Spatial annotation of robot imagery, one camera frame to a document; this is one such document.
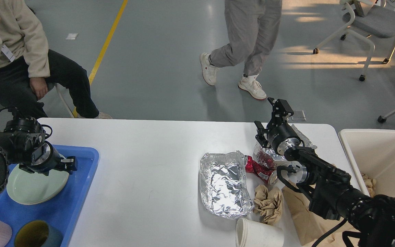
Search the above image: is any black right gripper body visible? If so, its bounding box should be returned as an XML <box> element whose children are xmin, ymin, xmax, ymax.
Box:
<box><xmin>267</xmin><ymin>110</ymin><xmax>301</xmax><ymax>156</ymax></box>

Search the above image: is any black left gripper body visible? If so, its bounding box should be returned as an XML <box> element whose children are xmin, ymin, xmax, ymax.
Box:
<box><xmin>19</xmin><ymin>142</ymin><xmax>64</xmax><ymax>176</ymax></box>

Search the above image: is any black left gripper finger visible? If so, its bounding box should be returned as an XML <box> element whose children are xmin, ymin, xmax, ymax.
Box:
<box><xmin>58</xmin><ymin>156</ymin><xmax>78</xmax><ymax>173</ymax></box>

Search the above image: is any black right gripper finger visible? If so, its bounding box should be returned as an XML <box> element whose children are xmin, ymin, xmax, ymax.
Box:
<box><xmin>267</xmin><ymin>97</ymin><xmax>294</xmax><ymax>119</ymax></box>
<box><xmin>254</xmin><ymin>121</ymin><xmax>269</xmax><ymax>149</ymax></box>

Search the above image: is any green plate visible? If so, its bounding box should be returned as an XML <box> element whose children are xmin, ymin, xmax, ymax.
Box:
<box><xmin>6</xmin><ymin>164</ymin><xmax>69</xmax><ymax>195</ymax></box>

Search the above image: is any dark teal mug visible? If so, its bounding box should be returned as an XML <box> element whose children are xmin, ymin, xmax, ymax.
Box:
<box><xmin>14</xmin><ymin>220</ymin><xmax>64</xmax><ymax>247</ymax></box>

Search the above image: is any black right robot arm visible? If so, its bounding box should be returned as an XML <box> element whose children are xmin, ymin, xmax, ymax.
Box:
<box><xmin>254</xmin><ymin>97</ymin><xmax>395</xmax><ymax>247</ymax></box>

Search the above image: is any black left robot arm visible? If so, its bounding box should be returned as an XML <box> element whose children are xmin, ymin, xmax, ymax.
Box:
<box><xmin>0</xmin><ymin>107</ymin><xmax>78</xmax><ymax>193</ymax></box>

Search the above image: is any crushed red can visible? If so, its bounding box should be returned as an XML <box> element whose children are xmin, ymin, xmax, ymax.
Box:
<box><xmin>245</xmin><ymin>156</ymin><xmax>277</xmax><ymax>185</ymax></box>

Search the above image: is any pink plate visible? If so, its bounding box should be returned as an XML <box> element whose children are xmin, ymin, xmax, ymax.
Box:
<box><xmin>8</xmin><ymin>192</ymin><xmax>61</xmax><ymax>205</ymax></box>

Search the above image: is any blue plastic tray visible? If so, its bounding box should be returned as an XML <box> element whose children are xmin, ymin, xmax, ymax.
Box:
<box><xmin>0</xmin><ymin>145</ymin><xmax>100</xmax><ymax>247</ymax></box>

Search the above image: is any crumpled brown paper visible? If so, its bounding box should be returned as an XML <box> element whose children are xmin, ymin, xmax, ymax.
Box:
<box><xmin>253</xmin><ymin>185</ymin><xmax>283</xmax><ymax>225</ymax></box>

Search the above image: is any aluminium foil tray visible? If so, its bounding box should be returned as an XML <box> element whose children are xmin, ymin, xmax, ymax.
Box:
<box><xmin>199</xmin><ymin>151</ymin><xmax>254</xmax><ymax>219</ymax></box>

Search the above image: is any person in grey trousers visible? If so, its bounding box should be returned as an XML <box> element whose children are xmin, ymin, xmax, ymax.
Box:
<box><xmin>200</xmin><ymin>0</ymin><xmax>282</xmax><ymax>100</ymax></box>

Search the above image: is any brown paper bag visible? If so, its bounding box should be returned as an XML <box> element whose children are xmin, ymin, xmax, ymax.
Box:
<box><xmin>282</xmin><ymin>187</ymin><xmax>357</xmax><ymax>247</ymax></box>

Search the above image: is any white paper cup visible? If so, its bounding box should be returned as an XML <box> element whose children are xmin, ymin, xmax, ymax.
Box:
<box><xmin>236</xmin><ymin>218</ymin><xmax>284</xmax><ymax>247</ymax></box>

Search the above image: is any crumpled paper in bin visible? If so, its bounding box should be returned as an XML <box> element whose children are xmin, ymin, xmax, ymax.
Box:
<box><xmin>361</xmin><ymin>173</ymin><xmax>377</xmax><ymax>198</ymax></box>

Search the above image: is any person in beige sweater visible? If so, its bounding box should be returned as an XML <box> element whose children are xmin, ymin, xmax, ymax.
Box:
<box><xmin>0</xmin><ymin>0</ymin><xmax>111</xmax><ymax>119</ymax></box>

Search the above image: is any white plastic bin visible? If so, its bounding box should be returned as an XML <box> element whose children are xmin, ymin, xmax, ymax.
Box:
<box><xmin>339</xmin><ymin>129</ymin><xmax>395</xmax><ymax>197</ymax></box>

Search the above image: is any grey office chair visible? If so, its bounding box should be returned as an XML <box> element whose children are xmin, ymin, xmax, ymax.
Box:
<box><xmin>312</xmin><ymin>0</ymin><xmax>395</xmax><ymax>82</ymax></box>

